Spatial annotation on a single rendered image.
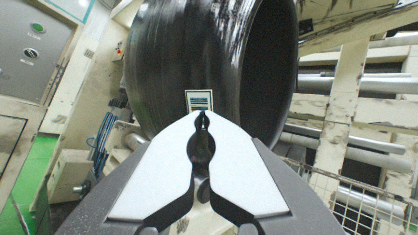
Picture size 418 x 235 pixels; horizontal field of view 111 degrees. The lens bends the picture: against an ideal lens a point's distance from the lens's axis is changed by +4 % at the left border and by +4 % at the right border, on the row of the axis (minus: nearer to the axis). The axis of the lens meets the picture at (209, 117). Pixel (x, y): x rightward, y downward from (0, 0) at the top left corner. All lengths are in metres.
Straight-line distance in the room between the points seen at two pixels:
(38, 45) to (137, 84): 0.61
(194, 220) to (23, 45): 0.83
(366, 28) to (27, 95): 1.36
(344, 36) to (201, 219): 0.88
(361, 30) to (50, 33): 1.25
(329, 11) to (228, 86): 0.73
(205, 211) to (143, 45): 0.32
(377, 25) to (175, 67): 0.85
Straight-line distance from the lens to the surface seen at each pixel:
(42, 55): 0.88
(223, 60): 0.22
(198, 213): 0.30
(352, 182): 0.70
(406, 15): 0.96
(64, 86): 3.81
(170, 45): 0.23
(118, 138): 0.53
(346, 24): 0.90
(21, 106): 0.84
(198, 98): 0.20
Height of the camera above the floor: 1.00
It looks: 5 degrees up
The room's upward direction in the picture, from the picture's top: 18 degrees clockwise
